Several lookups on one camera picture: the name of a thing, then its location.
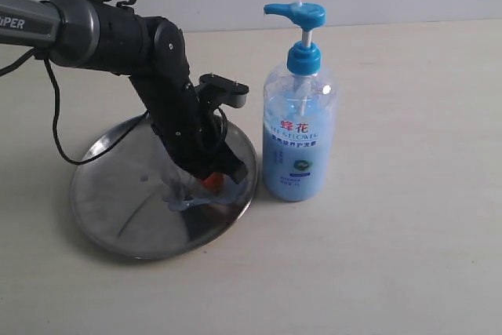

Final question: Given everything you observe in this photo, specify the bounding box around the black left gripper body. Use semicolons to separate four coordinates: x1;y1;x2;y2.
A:
129;74;247;182

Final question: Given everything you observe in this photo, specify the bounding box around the blue pump lotion bottle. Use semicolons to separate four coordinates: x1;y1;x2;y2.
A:
262;2;337;202

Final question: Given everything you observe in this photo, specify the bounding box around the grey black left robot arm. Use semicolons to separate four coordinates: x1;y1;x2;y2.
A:
1;0;249;183

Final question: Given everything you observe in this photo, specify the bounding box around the blue soap smear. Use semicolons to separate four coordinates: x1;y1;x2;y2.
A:
148;147;248;212

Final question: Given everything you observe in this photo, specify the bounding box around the round stainless steel plate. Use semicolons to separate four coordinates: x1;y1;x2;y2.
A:
70;116;259;260

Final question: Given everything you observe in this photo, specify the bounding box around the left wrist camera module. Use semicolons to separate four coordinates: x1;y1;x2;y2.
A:
195;73;249;111

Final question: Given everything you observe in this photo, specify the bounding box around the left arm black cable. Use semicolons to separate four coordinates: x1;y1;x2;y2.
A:
0;48;152;166

